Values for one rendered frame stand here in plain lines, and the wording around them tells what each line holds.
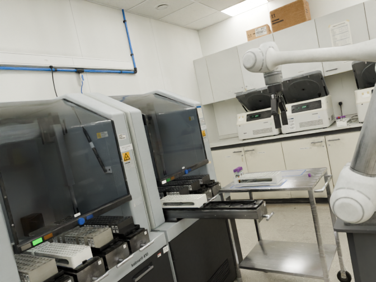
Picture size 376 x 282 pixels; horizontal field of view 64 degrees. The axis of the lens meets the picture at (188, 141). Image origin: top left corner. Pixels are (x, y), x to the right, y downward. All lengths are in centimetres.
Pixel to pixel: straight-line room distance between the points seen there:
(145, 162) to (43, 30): 166
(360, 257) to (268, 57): 99
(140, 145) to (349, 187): 109
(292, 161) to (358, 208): 269
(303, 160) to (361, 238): 239
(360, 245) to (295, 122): 244
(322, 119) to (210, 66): 177
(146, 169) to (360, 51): 121
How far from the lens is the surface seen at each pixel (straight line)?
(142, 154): 177
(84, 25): 329
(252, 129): 403
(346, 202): 130
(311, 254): 227
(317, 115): 381
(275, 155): 399
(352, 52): 147
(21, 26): 290
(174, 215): 186
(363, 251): 163
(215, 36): 495
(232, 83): 440
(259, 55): 140
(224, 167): 429
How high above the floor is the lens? 132
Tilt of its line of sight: 4 degrees down
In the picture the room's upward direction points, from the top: 12 degrees counter-clockwise
